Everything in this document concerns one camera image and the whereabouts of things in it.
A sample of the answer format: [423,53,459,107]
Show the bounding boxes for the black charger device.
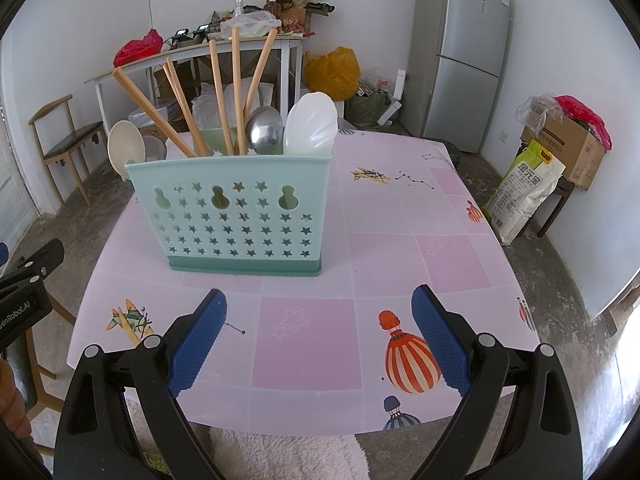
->
[170,23,211,47]

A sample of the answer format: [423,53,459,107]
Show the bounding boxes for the small wooden stool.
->
[537,176,577,239]

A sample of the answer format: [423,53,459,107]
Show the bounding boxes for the small cardboard box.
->
[151,57,199,102]

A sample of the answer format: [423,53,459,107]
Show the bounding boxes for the dark trash bin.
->
[424,137,464,164]

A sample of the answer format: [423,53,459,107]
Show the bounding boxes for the large cardboard box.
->
[520,114,609,192]

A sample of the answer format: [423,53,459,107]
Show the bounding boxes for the cream plastic spoon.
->
[107,120,147,181]

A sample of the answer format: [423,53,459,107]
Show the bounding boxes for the white side table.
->
[84,33,306,139]

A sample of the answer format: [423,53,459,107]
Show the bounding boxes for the red plastic bag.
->
[113,28,164,69]
[555,95,612,150]

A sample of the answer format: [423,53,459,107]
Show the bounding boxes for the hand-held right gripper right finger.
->
[411,283,582,480]

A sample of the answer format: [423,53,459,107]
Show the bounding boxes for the pile of snack packets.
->
[262,0,336,37]

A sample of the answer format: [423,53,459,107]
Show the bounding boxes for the grey refrigerator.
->
[400,0,513,154]

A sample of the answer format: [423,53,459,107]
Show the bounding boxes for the wooden chair dark seat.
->
[28,94,109,207]

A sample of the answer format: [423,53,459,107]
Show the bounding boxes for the crumpled clear plastic bag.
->
[515,93,567,127]

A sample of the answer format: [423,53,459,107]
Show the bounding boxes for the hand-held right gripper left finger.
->
[53,288,228,480]

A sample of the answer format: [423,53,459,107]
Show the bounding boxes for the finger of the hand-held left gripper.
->
[0,238,67,295]

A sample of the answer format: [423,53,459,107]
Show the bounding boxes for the dark green bag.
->
[345,90,397,127]

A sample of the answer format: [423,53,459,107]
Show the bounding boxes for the printed rice bag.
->
[482,139,567,247]

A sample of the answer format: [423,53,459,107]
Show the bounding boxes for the person's left hand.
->
[0,359,26,438]

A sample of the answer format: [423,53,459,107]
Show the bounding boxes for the white door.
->
[0,104,39,234]

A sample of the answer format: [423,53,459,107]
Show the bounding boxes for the metal spoon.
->
[246,106,285,156]

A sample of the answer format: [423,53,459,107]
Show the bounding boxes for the yellow plastic bag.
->
[304,46,361,102]

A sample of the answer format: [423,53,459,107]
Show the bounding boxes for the teal plastic utensil holder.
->
[124,152,334,279]

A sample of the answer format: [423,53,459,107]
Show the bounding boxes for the white sack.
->
[190,80,277,132]

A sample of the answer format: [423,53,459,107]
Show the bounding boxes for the fluffy white cushion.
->
[125,400,372,480]

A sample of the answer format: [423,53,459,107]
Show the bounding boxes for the pink patterned tablecloth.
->
[66,127,544,434]

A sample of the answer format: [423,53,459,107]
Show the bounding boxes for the large white plastic spoon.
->
[284,91,339,157]

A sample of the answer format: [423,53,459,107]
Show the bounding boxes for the white upright box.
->
[377,69,409,129]

